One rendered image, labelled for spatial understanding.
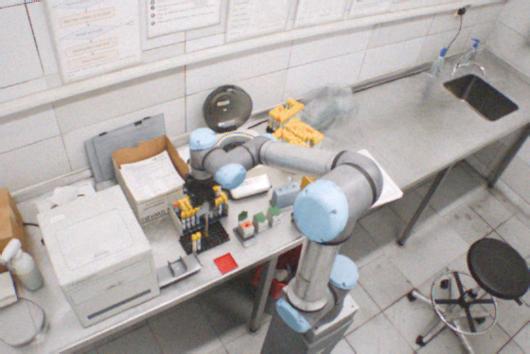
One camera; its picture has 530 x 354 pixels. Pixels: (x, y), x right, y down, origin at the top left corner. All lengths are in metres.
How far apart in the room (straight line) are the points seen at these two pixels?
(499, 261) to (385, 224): 0.98
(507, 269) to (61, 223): 1.96
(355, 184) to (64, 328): 1.05
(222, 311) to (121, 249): 1.27
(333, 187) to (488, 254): 1.53
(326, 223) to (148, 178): 1.02
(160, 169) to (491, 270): 1.60
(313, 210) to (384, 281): 1.91
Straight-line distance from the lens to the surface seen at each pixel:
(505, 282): 2.24
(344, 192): 0.86
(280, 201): 1.68
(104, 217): 1.33
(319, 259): 0.99
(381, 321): 2.60
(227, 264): 1.56
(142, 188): 1.69
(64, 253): 1.28
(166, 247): 1.60
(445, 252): 3.06
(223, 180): 1.14
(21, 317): 1.58
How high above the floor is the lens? 2.21
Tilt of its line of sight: 47 degrees down
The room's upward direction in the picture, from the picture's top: 9 degrees clockwise
